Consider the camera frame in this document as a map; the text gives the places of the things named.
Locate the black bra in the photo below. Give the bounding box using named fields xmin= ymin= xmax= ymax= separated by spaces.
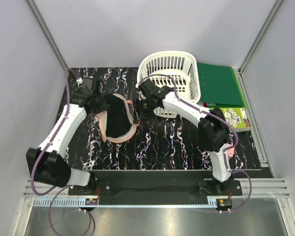
xmin=104 ymin=94 xmax=133 ymax=139

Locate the green folder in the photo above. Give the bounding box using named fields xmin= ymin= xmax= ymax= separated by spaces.
xmin=197 ymin=62 xmax=246 ymax=108

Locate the aluminium front rail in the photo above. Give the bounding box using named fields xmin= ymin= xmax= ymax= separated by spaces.
xmin=23 ymin=178 xmax=289 ymax=208

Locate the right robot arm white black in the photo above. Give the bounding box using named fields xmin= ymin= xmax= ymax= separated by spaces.
xmin=134 ymin=79 xmax=238 ymax=195

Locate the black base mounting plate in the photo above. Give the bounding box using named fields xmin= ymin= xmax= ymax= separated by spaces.
xmin=68 ymin=170 xmax=242 ymax=207

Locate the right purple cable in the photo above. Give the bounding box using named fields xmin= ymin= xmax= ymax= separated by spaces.
xmin=136 ymin=74 xmax=253 ymax=213

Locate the pink cube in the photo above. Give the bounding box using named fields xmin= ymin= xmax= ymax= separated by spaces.
xmin=227 ymin=144 xmax=235 ymax=159

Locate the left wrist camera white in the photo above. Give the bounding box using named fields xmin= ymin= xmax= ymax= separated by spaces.
xmin=76 ymin=78 xmax=83 ymax=86

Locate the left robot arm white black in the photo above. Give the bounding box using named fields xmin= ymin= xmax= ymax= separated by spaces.
xmin=26 ymin=77 xmax=108 ymax=195

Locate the pink mesh bra laundry bag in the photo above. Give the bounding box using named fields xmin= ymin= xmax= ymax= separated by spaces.
xmin=96 ymin=93 xmax=139 ymax=144

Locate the white plastic laundry basket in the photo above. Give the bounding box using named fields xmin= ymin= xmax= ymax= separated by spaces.
xmin=137 ymin=51 xmax=201 ymax=104

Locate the green illustrated book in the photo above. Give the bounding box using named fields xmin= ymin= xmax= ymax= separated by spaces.
xmin=221 ymin=108 xmax=252 ymax=132

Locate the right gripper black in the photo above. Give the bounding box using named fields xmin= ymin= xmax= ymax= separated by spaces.
xmin=132 ymin=97 xmax=155 ymax=124

